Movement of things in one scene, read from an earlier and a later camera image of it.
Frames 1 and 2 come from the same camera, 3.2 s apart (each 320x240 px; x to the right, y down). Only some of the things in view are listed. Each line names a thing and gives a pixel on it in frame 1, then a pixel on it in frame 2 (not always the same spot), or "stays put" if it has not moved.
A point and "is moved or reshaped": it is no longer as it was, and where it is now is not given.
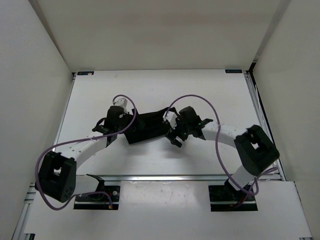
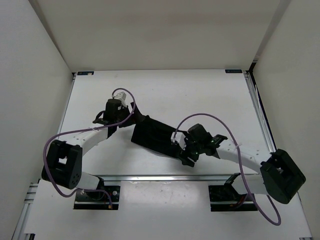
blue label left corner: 85,73 stays put
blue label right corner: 233,71 stays put
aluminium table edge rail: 164,178 stays put
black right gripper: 176,132 -> 188,141
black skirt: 147,126 is moved or reshaped
